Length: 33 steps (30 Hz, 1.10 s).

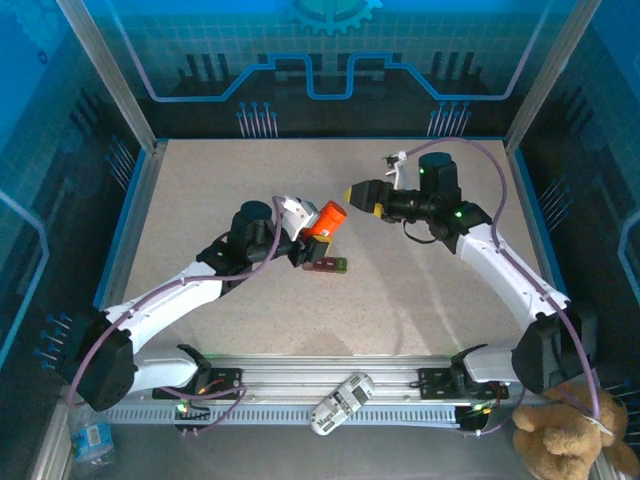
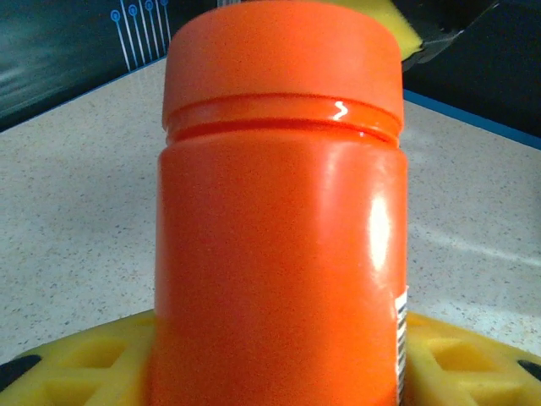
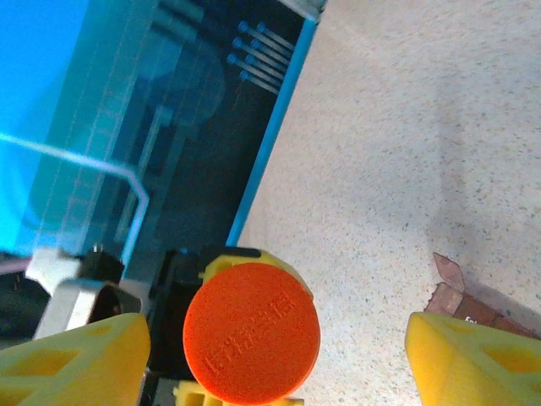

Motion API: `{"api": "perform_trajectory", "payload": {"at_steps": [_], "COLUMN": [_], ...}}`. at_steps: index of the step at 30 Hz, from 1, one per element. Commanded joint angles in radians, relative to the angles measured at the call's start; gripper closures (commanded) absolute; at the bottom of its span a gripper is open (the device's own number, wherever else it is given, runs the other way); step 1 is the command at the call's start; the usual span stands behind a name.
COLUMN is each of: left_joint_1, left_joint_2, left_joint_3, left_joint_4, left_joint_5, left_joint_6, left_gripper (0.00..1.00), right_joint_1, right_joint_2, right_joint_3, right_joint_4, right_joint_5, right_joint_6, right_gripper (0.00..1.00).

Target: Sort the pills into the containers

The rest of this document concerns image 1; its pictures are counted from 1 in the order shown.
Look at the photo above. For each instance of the red and green pill organizer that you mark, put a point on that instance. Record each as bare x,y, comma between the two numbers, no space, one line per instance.
327,265

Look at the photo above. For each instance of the orange pill bottle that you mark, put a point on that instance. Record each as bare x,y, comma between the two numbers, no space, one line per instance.
325,222

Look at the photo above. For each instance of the orange bottle cap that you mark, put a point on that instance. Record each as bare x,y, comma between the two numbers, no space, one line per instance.
338,212

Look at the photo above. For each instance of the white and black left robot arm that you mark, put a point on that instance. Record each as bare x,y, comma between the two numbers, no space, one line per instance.
165,305

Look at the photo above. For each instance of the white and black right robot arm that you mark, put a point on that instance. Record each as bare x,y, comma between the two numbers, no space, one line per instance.
500,270

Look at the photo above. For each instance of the white printed crumpled packet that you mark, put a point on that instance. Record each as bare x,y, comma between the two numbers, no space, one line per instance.
342,405

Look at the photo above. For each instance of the black base electronics module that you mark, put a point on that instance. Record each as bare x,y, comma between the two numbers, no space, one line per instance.
472,425
192,426

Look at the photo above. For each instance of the clear plastic water bottle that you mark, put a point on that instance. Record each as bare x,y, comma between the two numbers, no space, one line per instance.
92,442

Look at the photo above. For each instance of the brown teddy bear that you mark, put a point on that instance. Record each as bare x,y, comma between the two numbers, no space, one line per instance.
565,435

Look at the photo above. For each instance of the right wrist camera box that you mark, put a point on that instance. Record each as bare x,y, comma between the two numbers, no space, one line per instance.
402,172

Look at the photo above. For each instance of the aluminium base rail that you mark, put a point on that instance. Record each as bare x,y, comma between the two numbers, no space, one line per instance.
300,369

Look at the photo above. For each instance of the aluminium frame post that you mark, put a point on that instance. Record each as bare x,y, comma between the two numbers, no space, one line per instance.
120,85
549,75

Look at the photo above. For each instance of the aluminium frame beam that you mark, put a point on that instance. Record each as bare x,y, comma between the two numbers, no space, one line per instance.
50,450

